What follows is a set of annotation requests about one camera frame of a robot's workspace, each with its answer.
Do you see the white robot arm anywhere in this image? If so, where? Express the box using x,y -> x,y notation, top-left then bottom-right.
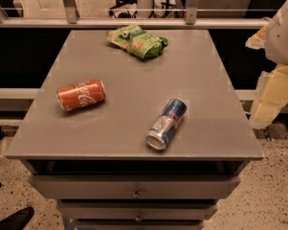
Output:
245,0 -> 288,129

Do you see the blue silver energy drink can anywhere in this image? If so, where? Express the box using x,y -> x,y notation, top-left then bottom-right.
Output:
145,99 -> 187,150

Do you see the orange coke can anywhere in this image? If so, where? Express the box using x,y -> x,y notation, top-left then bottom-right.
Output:
56,80 -> 106,111

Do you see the green chip bag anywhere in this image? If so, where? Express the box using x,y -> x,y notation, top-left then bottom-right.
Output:
106,24 -> 168,59

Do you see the grey drawer cabinet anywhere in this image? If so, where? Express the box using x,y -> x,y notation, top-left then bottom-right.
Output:
5,29 -> 265,230

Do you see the black office chair base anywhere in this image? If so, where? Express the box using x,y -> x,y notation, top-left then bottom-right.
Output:
108,0 -> 174,18

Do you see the metal railing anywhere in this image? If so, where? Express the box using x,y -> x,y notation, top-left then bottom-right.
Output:
0,0 -> 268,30

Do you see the top grey drawer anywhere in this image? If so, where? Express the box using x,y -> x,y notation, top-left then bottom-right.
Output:
29,175 -> 240,199

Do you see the grey drawer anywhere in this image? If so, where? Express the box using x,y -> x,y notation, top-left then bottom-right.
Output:
76,220 -> 204,230
29,175 -> 240,199
58,201 -> 218,220

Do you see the middle grey drawer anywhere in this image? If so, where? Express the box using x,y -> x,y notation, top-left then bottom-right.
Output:
58,201 -> 218,220

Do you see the bottom grey drawer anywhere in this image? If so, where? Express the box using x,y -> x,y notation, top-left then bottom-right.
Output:
76,220 -> 204,230

